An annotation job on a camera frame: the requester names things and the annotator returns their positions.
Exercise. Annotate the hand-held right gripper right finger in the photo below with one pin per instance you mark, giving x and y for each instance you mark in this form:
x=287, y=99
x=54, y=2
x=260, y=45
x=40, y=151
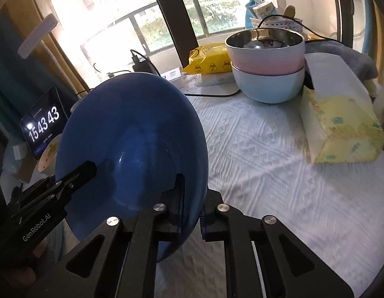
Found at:
x=203, y=226

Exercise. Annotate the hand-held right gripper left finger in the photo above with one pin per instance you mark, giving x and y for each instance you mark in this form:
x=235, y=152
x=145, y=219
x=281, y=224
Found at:
x=170, y=211

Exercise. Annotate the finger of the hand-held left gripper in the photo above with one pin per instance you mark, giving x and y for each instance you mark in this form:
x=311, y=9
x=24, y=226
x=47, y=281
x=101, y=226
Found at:
x=80, y=170

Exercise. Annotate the person's left hand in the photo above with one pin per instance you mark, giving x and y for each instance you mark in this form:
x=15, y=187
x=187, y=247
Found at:
x=19, y=274

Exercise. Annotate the cardboard box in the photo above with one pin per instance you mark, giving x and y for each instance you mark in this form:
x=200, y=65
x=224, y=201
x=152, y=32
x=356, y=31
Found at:
x=24, y=172

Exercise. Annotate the black tablet with clock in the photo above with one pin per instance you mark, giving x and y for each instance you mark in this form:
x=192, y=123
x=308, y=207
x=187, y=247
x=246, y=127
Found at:
x=43, y=121

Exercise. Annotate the small white box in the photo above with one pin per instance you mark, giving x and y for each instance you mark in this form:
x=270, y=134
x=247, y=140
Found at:
x=18, y=152

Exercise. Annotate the teal curtain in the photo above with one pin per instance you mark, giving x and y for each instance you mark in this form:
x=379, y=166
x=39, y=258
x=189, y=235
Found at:
x=12, y=83

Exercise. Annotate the black charger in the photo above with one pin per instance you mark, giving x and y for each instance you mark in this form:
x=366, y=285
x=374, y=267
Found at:
x=142, y=65

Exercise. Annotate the white power strip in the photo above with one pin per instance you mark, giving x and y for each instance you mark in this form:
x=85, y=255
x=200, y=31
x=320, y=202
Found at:
x=175, y=77

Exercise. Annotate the white wipes packet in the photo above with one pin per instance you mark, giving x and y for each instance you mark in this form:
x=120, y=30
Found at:
x=216, y=80

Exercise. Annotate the light blue bowl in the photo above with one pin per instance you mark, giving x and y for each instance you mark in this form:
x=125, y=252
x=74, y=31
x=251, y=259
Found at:
x=266, y=88

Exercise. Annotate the yellow wipes packet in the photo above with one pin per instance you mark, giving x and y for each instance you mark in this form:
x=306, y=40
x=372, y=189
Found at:
x=207, y=60

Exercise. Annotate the yellow tissue pack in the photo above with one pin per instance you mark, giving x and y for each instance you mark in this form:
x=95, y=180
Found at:
x=338, y=124

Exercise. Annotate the balcony railing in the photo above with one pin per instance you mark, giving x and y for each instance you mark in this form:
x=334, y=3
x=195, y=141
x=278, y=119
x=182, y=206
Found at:
x=167, y=24

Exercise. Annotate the pink steel-lined bowl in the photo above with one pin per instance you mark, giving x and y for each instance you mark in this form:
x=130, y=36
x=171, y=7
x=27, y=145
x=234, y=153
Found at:
x=263, y=63

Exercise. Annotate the yellow curtain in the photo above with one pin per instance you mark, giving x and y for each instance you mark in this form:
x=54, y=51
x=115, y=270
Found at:
x=27, y=3

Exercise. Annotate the white plastic basket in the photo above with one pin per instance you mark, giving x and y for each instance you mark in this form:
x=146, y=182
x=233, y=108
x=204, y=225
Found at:
x=279, y=24

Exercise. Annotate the blue plastic bag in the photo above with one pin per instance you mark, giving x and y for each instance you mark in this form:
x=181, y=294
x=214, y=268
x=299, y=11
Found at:
x=250, y=9

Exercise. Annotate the grey cloth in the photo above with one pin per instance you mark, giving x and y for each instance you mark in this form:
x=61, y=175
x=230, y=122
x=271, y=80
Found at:
x=344, y=52

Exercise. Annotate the dark window frame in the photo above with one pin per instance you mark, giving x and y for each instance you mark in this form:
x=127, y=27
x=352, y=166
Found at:
x=171, y=18

